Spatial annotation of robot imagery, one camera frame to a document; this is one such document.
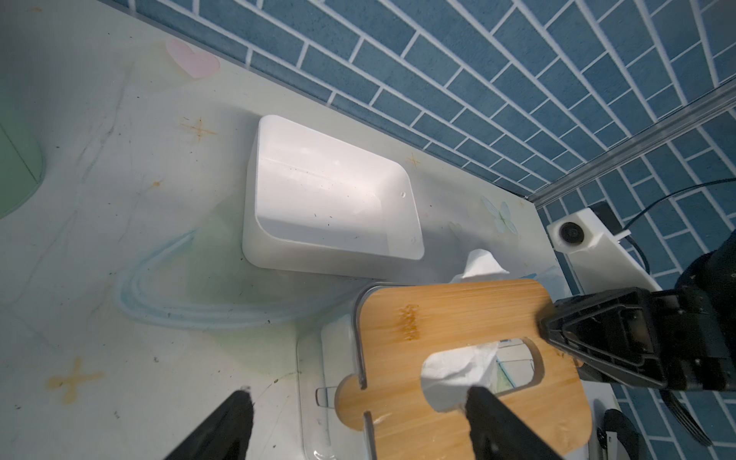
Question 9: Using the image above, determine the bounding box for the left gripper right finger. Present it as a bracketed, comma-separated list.
[465, 386, 561, 460]

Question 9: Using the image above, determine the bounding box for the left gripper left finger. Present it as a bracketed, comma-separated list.
[165, 390, 254, 460]

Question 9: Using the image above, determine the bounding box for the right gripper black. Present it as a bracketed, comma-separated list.
[538, 235, 735, 391]

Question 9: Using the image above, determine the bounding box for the blue tissue pack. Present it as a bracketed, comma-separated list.
[421, 249, 535, 412]

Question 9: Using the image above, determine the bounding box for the clear plastic tissue box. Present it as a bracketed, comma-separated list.
[297, 280, 619, 459]

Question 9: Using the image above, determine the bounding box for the bamboo lid with slot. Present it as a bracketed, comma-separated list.
[335, 279, 592, 459]

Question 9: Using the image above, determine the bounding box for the white plastic box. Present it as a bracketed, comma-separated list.
[241, 115, 425, 279]

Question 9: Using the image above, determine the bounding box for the green pencil cup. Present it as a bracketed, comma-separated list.
[1, 85, 46, 218]

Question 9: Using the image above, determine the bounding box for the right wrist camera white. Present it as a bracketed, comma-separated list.
[546, 201, 661, 294]

